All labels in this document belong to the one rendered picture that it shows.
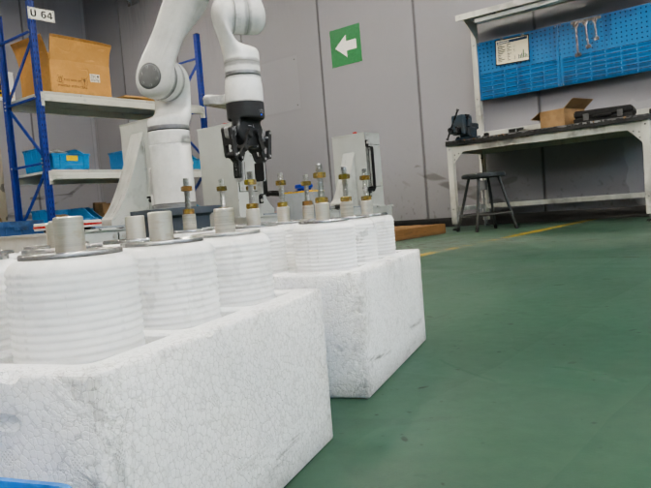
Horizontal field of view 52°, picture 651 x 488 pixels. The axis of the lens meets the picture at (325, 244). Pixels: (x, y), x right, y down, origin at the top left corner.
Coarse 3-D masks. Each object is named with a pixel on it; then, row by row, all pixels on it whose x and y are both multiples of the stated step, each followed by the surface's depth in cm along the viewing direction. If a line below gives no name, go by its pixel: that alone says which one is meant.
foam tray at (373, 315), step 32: (384, 256) 117; (416, 256) 125; (288, 288) 96; (320, 288) 94; (352, 288) 92; (384, 288) 103; (416, 288) 123; (352, 320) 93; (384, 320) 102; (416, 320) 122; (352, 352) 93; (384, 352) 101; (352, 384) 94
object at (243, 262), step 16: (208, 240) 68; (224, 240) 68; (240, 240) 68; (256, 240) 70; (224, 256) 68; (240, 256) 68; (256, 256) 69; (224, 272) 68; (240, 272) 68; (256, 272) 69; (272, 272) 73; (224, 288) 68; (240, 288) 68; (256, 288) 69; (272, 288) 72; (224, 304) 68; (240, 304) 68; (256, 304) 69
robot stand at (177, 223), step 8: (168, 208) 139; (176, 208) 140; (184, 208) 141; (192, 208) 143; (200, 208) 144; (208, 208) 146; (144, 216) 144; (176, 216) 141; (200, 216) 146; (208, 216) 148; (176, 224) 142; (200, 224) 146; (208, 224) 148
